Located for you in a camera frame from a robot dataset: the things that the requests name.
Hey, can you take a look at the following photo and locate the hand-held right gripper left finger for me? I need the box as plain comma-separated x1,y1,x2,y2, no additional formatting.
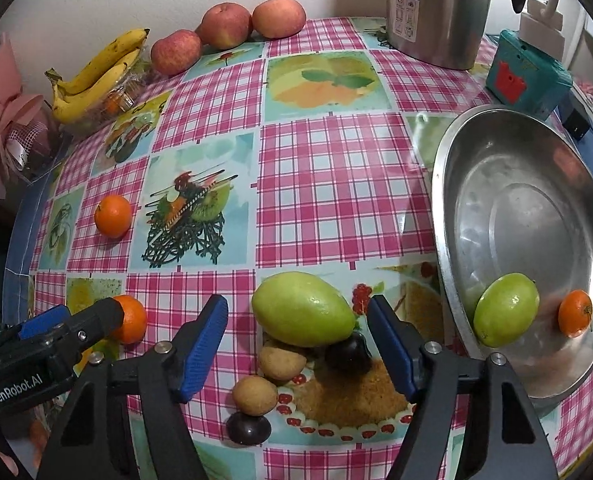
36,294,230,480

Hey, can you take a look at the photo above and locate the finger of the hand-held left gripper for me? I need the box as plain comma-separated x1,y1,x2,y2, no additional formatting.
56,297,126,361
19,305,72,341

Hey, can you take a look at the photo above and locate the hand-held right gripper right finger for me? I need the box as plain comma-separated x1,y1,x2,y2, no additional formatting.
367,295,560,480

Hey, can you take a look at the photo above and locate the orange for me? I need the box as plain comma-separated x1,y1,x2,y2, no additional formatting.
110,295,148,345
94,195,133,239
557,290,593,338

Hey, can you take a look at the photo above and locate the dark purple fruit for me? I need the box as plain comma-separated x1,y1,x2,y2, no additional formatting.
226,411,271,446
325,332,373,376

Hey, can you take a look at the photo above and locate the brown round fruit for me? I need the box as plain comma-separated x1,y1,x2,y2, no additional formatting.
232,375,279,416
258,342,308,381

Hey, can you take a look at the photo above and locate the green mango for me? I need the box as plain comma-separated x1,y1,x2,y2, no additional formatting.
473,273,541,348
251,271,357,348

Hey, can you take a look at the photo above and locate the stainless steel bowl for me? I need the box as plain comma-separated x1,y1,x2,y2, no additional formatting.
431,104,593,413

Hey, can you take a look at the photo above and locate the blue table cloth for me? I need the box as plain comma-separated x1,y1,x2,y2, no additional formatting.
4,150,72,321

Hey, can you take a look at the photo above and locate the pink plaid printed tablecloth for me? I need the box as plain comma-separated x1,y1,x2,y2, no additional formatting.
26,16,593,480

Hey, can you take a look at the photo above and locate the pink wrapped bouquet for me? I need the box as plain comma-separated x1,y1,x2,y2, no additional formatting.
0,32,60,196

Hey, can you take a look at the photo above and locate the clear glass bowl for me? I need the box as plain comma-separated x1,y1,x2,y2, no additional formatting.
64,57,152,133

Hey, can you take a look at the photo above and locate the yellow banana bunch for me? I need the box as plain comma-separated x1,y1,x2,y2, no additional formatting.
45,28,150,124

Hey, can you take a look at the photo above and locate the red apple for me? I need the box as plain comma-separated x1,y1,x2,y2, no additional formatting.
150,29,203,77
251,0,307,39
196,2,253,51

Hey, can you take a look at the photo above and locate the black power adapter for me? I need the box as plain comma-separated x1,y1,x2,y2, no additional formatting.
563,95,590,142

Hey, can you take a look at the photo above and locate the teal box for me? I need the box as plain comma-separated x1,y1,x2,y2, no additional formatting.
485,29,573,121

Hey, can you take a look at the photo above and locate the stainless steel thermos kettle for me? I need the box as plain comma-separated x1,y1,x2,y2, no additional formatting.
387,0,532,71

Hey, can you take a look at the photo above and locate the white plastic object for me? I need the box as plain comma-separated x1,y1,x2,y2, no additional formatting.
519,0,566,47

